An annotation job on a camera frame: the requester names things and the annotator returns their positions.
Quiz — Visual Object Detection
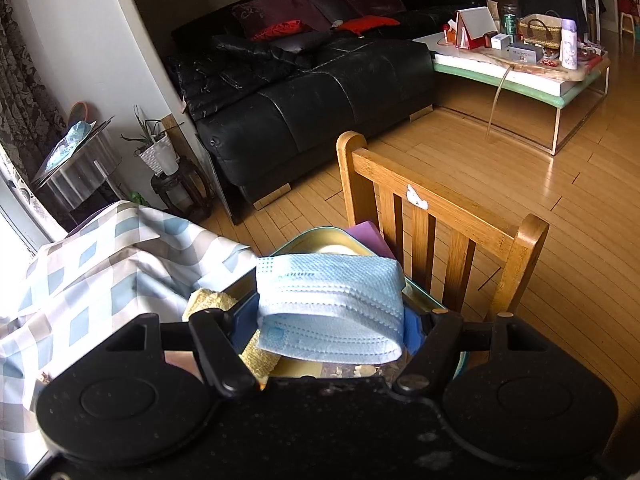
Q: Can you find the dark round plant stand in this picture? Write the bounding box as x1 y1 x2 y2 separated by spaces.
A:
151 157 213 222

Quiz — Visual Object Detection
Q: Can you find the woven basket on table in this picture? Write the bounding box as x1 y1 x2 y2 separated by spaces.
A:
518 13 562 50

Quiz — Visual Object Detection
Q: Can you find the dark red cushion left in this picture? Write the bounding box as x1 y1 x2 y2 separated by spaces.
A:
232 0 331 37

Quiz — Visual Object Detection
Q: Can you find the gold metal tin tray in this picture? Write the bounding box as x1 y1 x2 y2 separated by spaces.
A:
219 224 470 380

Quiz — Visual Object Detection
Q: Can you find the red cushion on sofa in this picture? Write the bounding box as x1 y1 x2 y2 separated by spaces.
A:
332 15 400 37

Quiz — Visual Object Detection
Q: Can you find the purple mat under tray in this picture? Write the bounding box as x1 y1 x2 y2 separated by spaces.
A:
346 221 395 259

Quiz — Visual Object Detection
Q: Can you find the black leather sofa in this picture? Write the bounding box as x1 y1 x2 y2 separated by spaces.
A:
165 0 487 222

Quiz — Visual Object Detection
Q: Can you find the white pink bottle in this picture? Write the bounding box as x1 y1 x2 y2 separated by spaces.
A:
560 18 578 70

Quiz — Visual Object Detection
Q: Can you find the wooden chair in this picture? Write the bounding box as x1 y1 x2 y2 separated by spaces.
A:
336 131 549 320

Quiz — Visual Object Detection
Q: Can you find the checkered tablecloth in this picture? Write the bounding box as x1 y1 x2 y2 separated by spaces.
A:
1 200 256 479

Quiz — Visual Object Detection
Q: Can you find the glass coffee table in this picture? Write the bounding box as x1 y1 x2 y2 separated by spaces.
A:
416 34 611 156

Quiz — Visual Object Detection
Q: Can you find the round metal side table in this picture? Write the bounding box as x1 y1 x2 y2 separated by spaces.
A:
32 117 122 211

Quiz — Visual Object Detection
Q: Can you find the blue face mask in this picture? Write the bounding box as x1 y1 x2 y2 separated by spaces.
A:
256 254 406 365

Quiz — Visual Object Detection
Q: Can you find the potted plant white pot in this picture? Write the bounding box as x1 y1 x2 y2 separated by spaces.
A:
120 105 180 176

